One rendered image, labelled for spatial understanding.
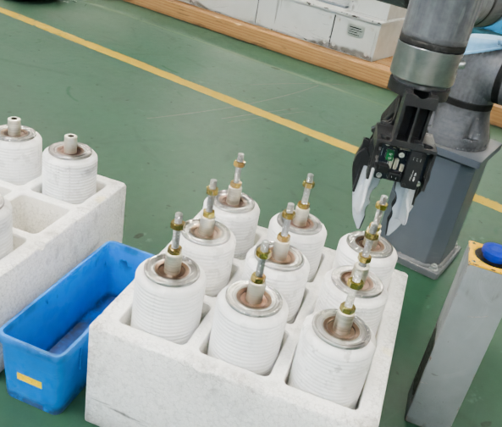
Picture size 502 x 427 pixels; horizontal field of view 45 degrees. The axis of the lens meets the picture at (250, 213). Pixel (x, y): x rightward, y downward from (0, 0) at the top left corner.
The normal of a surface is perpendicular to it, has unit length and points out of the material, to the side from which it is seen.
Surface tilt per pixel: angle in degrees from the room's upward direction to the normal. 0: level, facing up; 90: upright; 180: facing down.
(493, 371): 0
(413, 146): 90
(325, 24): 90
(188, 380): 90
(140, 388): 90
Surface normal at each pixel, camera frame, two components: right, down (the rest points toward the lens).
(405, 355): 0.17, -0.86
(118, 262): -0.33, 0.37
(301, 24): -0.57, 0.31
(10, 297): 0.93, 0.30
